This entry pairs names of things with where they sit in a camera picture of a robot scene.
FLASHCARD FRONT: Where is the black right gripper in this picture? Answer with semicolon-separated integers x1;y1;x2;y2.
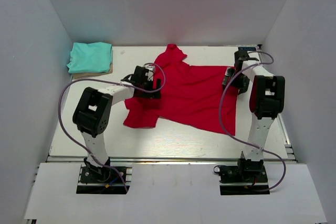
223;67;251;94

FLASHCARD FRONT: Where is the red t shirt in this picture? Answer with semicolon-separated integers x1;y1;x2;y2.
123;44;238;135

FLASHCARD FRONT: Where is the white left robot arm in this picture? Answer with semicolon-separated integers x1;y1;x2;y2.
72;63;166;182

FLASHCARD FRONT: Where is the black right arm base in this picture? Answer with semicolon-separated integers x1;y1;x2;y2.
213;158;270;196

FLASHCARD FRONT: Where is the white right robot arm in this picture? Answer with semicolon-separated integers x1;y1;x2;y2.
219;50;285;162

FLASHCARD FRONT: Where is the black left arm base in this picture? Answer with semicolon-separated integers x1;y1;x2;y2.
76;158;132;195

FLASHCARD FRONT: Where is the blue table label sticker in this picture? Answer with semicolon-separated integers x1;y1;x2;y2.
238;47;257;51

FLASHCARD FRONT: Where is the folded teal t shirt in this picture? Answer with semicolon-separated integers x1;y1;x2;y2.
67;42;112;74

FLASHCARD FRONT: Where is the folded beige t shirt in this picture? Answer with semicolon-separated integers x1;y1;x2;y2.
72;63;113;80

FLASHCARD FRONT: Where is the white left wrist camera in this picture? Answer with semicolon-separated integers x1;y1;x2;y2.
145;66;155;81

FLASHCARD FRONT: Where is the aluminium front table rail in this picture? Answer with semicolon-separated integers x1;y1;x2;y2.
46;155;299;165

